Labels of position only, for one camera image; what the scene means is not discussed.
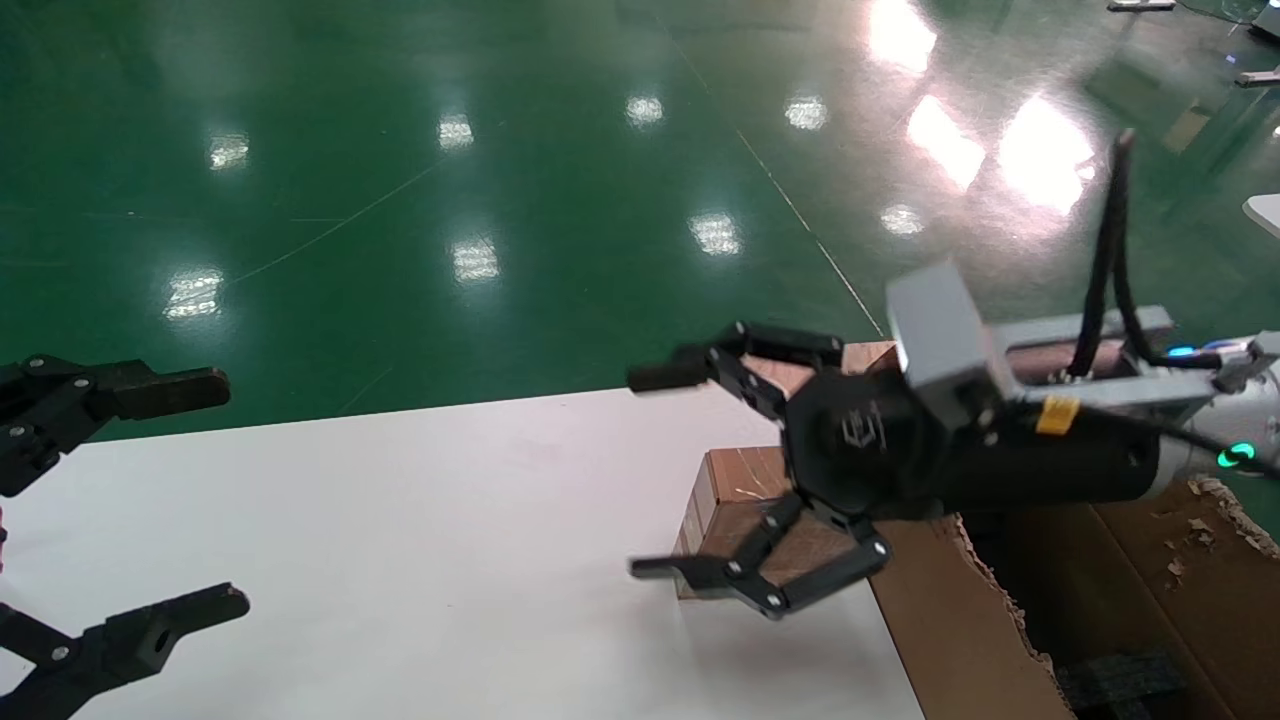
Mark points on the big torn cardboard box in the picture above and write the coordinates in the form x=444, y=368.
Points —
x=950, y=620

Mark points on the grey table foot bar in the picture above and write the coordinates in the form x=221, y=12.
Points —
x=1140, y=5
x=1258, y=77

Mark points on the small brown cardboard box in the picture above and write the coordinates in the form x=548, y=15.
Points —
x=735, y=480

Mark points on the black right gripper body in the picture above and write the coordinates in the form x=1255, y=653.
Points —
x=860, y=440

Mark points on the white round table corner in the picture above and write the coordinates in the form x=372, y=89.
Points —
x=1266, y=213

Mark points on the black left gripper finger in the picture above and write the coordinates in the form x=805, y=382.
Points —
x=160, y=392
x=150, y=630

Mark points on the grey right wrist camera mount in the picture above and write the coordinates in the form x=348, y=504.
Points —
x=935, y=320

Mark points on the grey equipment base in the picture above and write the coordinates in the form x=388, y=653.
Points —
x=1266, y=22

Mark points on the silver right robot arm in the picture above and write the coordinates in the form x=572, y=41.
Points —
x=1255, y=420

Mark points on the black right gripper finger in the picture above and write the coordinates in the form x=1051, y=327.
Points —
x=720, y=572
x=690, y=372

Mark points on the black foam block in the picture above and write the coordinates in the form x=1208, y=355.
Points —
x=1120, y=682

